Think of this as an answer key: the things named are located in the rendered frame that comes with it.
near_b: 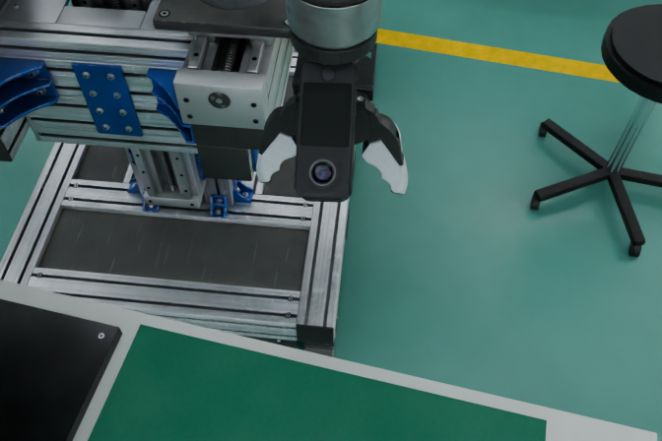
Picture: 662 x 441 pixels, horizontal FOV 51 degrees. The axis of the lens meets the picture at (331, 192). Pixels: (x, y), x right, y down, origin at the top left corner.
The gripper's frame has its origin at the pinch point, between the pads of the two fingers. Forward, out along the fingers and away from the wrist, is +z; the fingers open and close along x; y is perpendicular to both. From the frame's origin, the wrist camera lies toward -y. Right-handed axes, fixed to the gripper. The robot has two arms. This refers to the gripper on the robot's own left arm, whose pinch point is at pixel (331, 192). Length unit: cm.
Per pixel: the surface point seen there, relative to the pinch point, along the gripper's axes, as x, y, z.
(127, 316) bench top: 32, 3, 40
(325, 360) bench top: 0.8, -0.7, 40.4
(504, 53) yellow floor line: -47, 156, 115
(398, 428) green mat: -10.4, -9.6, 40.2
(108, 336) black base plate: 33, -1, 38
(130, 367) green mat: 29.0, -4.8, 40.2
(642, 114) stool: -76, 97, 83
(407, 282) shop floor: -16, 57, 115
